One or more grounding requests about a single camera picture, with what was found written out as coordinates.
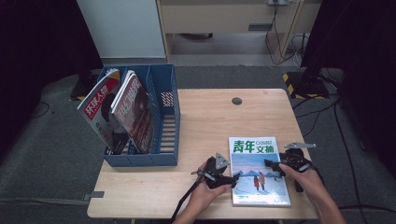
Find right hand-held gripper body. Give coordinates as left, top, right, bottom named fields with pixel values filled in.
left=278, top=142, right=318, bottom=194

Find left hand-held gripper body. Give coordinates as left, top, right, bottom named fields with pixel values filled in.
left=191, top=152, right=232, bottom=189

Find white magazine green title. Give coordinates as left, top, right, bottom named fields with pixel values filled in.
left=228, top=135, right=292, bottom=208

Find blue plastic file rack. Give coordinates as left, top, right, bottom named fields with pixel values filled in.
left=96, top=63, right=181, bottom=168

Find red cover science fiction magazine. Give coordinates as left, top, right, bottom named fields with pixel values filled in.
left=112, top=74, right=155, bottom=155

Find portrait cover magazine red header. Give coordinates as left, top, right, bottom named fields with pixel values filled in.
left=77, top=68, right=130, bottom=156

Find person's left hand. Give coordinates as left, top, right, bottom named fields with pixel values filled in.
left=187, top=161, right=233, bottom=218

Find person's right hand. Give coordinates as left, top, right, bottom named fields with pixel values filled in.
left=278, top=162, right=327, bottom=207

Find grey tape strip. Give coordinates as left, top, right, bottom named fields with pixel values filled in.
left=83, top=190, right=106, bottom=202

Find beige wooden desk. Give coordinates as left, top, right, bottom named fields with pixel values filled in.
left=156, top=0, right=321, bottom=63

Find white cabinet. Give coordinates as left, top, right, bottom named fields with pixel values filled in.
left=76, top=0, right=167, bottom=60

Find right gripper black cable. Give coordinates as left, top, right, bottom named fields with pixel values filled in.
left=307, top=161, right=396, bottom=216

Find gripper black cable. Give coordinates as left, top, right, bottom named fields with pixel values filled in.
left=170, top=171, right=204, bottom=224
left=307, top=161, right=396, bottom=216

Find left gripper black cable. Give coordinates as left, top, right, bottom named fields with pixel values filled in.
left=170, top=171, right=204, bottom=224

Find black floor cables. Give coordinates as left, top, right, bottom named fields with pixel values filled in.
left=292, top=96, right=370, bottom=224

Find black cables under desk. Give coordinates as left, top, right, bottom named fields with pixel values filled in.
left=264, top=1, right=309, bottom=68

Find thin black floor cable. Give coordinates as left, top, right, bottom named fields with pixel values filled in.
left=31, top=102, right=50, bottom=119

